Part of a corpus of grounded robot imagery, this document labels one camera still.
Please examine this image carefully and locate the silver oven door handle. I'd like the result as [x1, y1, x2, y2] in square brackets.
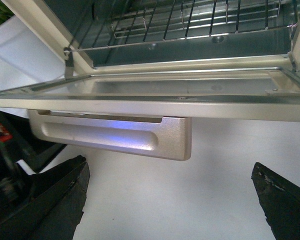
[28, 110, 192, 161]

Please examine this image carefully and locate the wire oven rack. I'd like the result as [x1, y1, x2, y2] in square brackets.
[69, 0, 300, 52]

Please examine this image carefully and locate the cream Toshiba toaster oven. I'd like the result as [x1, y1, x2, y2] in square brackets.
[5, 0, 300, 73]

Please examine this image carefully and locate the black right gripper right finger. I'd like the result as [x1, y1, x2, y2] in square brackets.
[251, 162, 300, 240]

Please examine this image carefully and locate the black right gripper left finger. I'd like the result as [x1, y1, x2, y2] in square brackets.
[0, 155, 90, 240]

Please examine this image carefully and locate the glass oven door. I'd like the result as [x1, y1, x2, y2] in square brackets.
[0, 67, 300, 122]

